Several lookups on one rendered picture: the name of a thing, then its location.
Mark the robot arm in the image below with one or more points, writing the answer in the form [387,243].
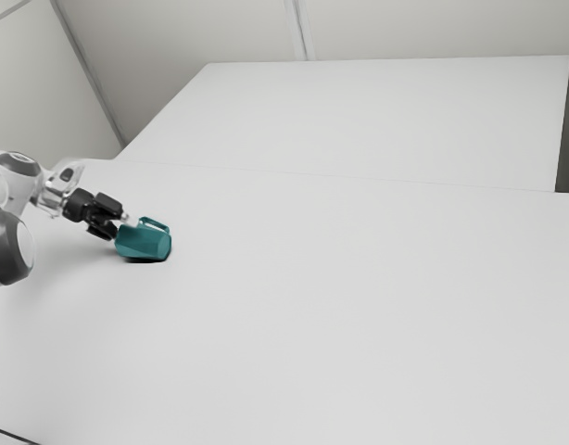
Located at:
[8,241]

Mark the teal faceted mug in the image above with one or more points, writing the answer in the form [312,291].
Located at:
[144,244]

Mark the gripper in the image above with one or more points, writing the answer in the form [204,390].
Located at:
[80,203]

